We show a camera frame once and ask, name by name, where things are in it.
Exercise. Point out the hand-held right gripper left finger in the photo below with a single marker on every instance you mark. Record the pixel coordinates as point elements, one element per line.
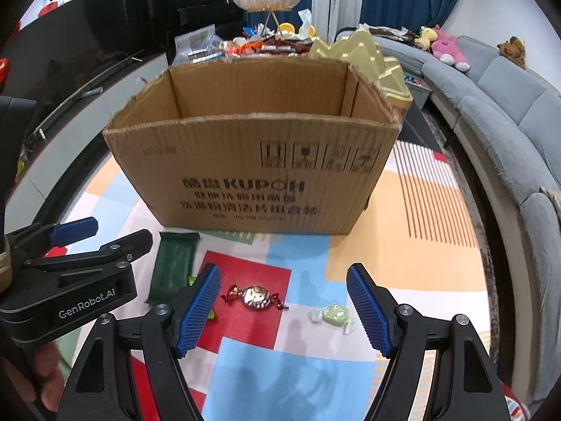
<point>197,311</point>

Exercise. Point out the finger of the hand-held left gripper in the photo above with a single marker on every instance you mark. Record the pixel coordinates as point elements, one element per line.
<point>127,248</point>
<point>74,229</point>

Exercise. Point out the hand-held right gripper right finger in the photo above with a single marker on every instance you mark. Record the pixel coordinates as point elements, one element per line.
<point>370,311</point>

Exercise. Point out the light green snack packet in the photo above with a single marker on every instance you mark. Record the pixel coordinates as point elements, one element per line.
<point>212,315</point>

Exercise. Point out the pale green candy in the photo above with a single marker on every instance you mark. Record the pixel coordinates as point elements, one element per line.
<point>335,314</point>

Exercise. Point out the dark green snack packet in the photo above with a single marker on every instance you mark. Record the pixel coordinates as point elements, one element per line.
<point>173,267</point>

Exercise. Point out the red gold candy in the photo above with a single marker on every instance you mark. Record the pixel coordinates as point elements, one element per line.
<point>254,297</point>

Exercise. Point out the brown cardboard box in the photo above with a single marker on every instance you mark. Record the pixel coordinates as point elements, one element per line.
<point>245,162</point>

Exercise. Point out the person's left hand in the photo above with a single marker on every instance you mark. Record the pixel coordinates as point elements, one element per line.
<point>48,372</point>

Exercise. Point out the colourful patchwork mat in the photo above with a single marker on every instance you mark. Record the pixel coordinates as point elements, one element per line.
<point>280,359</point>

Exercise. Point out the grey speckled rug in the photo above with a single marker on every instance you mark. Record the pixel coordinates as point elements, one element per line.
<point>486,237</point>

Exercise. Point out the black television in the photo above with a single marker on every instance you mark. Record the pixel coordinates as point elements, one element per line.
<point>65,61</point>

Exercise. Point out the red shiny object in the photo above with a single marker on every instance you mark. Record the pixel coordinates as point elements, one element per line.
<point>2,72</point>

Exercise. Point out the striped colourful cloth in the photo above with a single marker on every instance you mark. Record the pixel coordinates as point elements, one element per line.
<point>519,408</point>

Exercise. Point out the beige cloth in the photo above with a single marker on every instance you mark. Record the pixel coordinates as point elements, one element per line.
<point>553,201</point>

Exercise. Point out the red box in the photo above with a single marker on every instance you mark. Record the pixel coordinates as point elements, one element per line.
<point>47,10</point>

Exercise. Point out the grey storage bin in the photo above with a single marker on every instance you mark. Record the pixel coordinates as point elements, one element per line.
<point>418,94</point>

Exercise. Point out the grey sofa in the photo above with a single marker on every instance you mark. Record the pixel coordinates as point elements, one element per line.
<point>504,109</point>

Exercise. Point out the pile of assorted snack packets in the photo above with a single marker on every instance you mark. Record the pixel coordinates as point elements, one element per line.
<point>267,47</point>

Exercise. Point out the gold mountain shaped box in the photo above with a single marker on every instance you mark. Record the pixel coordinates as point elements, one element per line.
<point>372,61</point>

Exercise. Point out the black piano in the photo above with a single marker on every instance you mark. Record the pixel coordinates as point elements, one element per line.
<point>197,0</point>

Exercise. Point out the pink plush toy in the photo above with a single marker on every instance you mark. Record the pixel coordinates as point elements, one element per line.
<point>449,48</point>

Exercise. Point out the yellow plush toy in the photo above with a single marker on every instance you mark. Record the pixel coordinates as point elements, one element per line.
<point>424,37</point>

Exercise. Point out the dark cloth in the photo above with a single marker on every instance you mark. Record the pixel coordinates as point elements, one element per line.
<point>385,31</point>

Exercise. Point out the white tiered lotus snack stand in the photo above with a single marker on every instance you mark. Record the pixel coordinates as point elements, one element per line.
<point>267,0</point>

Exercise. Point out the white plastic bag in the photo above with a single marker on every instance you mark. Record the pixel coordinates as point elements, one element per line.
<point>307,19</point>

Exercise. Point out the brown teddy bear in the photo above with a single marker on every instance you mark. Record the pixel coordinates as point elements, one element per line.
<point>512,50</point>

